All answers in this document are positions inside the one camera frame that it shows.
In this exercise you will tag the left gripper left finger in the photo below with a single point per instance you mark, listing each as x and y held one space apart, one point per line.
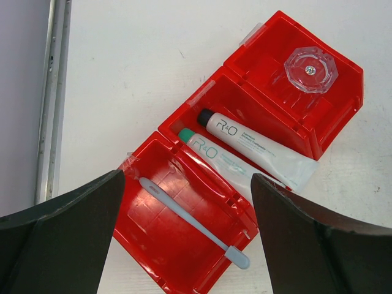
61 245

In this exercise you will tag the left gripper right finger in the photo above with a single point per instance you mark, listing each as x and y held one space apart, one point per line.
312 249

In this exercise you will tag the grey toothbrush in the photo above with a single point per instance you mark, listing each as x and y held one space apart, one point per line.
231 252

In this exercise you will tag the toothpaste tube green cap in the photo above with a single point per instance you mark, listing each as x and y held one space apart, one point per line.
234 170

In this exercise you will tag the toothpaste tube black cap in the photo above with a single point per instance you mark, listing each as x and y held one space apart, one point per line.
288 166

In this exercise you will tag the red plastic compartment box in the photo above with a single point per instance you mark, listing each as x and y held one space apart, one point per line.
187 196

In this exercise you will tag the clear plastic cup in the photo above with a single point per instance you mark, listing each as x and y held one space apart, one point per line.
306 75

